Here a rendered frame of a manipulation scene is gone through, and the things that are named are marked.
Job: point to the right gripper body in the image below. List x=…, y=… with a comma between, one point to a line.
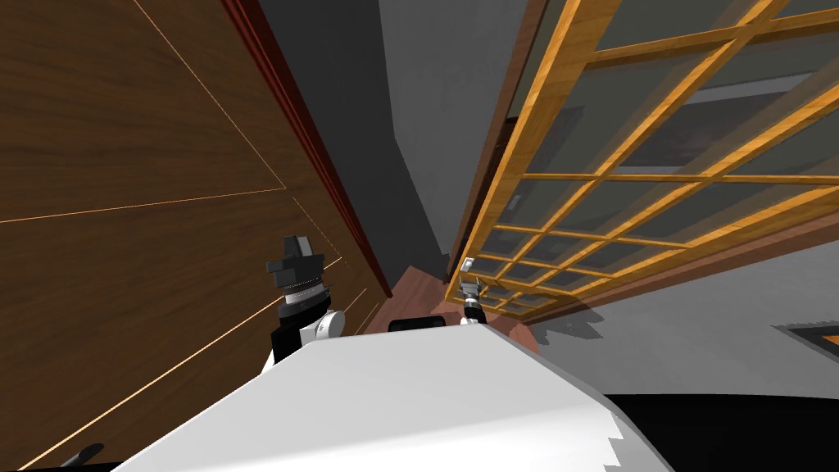
x=471, y=290

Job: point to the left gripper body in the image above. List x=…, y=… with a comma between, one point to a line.
x=298, y=270

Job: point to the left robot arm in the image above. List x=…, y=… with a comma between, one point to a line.
x=303, y=314

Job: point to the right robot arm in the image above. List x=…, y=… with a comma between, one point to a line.
x=721, y=436

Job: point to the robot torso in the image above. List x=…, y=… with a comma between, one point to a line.
x=419, y=406

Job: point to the yellow framed glass door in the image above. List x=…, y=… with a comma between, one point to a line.
x=593, y=177

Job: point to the brown wooden door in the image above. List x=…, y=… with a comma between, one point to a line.
x=131, y=216

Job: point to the dark framed picture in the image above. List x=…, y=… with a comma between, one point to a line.
x=816, y=337

